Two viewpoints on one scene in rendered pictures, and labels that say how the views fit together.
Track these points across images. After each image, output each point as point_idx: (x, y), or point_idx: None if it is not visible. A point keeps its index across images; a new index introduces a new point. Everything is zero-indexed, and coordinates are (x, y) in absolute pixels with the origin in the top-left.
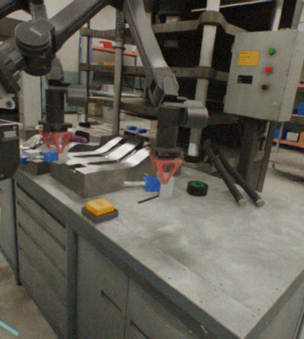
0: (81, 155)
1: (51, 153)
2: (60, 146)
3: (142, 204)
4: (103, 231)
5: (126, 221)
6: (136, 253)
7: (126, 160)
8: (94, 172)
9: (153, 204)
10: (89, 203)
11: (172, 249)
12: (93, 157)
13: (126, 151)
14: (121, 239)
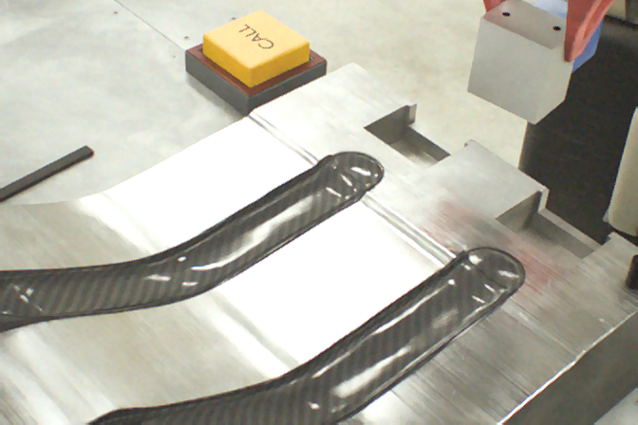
0: (478, 330)
1: (532, 4)
2: (516, 13)
3: (74, 142)
4: (231, 14)
5: (157, 50)
6: None
7: (129, 260)
8: (310, 84)
9: (19, 145)
10: (297, 36)
11: None
12: (378, 312)
13: (120, 332)
14: None
